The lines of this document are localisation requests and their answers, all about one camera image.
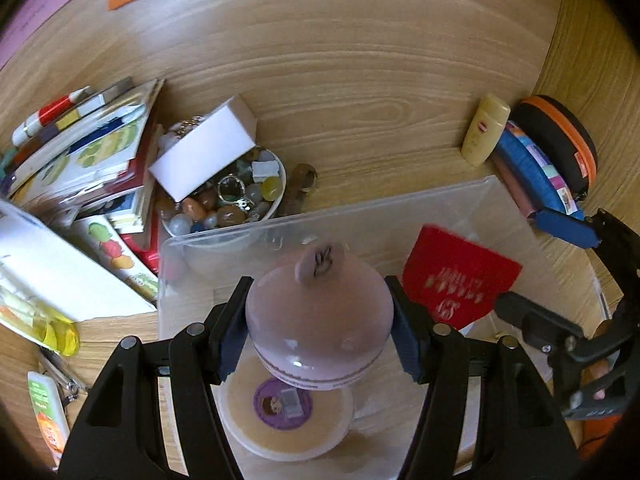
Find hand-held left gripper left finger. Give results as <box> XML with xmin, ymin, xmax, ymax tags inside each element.
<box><xmin>57</xmin><ymin>276</ymin><xmax>256</xmax><ymax>480</ymax></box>

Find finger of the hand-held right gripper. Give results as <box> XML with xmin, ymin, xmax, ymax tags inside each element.
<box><xmin>494</xmin><ymin>291</ymin><xmax>583</xmax><ymax>353</ymax></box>
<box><xmin>535</xmin><ymin>207</ymin><xmax>640</xmax><ymax>286</ymax></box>

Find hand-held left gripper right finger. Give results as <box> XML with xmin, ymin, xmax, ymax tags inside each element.
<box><xmin>384</xmin><ymin>275</ymin><xmax>583</xmax><ymax>480</ymax></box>

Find pink round lidded jar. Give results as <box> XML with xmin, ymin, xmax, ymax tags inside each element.
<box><xmin>245</xmin><ymin>241</ymin><xmax>396</xmax><ymax>392</ymax></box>

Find clear plastic storage bin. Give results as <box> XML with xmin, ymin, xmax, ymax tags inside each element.
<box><xmin>157</xmin><ymin>175</ymin><xmax>608</xmax><ymax>480</ymax></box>

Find wooden desktop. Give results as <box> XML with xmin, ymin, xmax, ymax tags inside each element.
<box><xmin>0</xmin><ymin>70</ymin><xmax>601</xmax><ymax>480</ymax></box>

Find person's right hand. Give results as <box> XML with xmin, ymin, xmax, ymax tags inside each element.
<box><xmin>582</xmin><ymin>362</ymin><xmax>615</xmax><ymax>402</ymax></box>

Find blue fabric pouch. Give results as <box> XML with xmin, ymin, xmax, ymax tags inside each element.
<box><xmin>492</xmin><ymin>121</ymin><xmax>586</xmax><ymax>221</ymax></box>

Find red card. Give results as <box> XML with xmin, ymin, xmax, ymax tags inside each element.
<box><xmin>401</xmin><ymin>225</ymin><xmax>523</xmax><ymax>333</ymax></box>

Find black orange zip case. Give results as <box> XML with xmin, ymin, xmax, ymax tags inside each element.
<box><xmin>511</xmin><ymin>95</ymin><xmax>598</xmax><ymax>201</ymax></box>

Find pile of polished stones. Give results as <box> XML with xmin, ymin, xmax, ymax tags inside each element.
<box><xmin>160</xmin><ymin>147</ymin><xmax>281</xmax><ymax>233</ymax></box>

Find white bowl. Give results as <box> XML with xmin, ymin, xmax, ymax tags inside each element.
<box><xmin>159</xmin><ymin>145</ymin><xmax>287</xmax><ymax>238</ymax></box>

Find cream round tin purple label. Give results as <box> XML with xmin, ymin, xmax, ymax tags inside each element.
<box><xmin>217</xmin><ymin>360</ymin><xmax>356</xmax><ymax>461</ymax></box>

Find yellow lotion bottle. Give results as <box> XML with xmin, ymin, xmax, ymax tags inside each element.
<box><xmin>461</xmin><ymin>94</ymin><xmax>512</xmax><ymax>167</ymax></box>

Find fruit printed booklet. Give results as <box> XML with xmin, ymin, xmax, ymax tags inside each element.
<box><xmin>70</xmin><ymin>215</ymin><xmax>161</xmax><ymax>303</ymax></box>

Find metal keys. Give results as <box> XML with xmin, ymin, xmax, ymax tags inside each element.
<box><xmin>37</xmin><ymin>347</ymin><xmax>91</xmax><ymax>403</ymax></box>

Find white cardboard box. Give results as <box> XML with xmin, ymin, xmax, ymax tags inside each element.
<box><xmin>148</xmin><ymin>96</ymin><xmax>257</xmax><ymax>201</ymax></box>

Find yellow green packet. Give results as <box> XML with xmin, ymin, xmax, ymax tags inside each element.
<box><xmin>0</xmin><ymin>285</ymin><xmax>81</xmax><ymax>357</ymax></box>

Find orange and white tube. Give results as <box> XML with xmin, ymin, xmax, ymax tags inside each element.
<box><xmin>27</xmin><ymin>371</ymin><xmax>71</xmax><ymax>468</ymax></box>

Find stack of booklets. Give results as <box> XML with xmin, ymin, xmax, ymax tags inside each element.
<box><xmin>0</xmin><ymin>77</ymin><xmax>168</xmax><ymax>233</ymax></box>

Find red and white marker pen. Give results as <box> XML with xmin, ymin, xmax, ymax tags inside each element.
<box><xmin>12</xmin><ymin>87</ymin><xmax>96</xmax><ymax>146</ymax></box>

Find pink paper note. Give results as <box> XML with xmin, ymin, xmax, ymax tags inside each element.
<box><xmin>0</xmin><ymin>0</ymin><xmax>76</xmax><ymax>68</ymax></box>

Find silver ring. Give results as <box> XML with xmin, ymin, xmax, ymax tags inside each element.
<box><xmin>217</xmin><ymin>175</ymin><xmax>251</xmax><ymax>207</ymax></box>

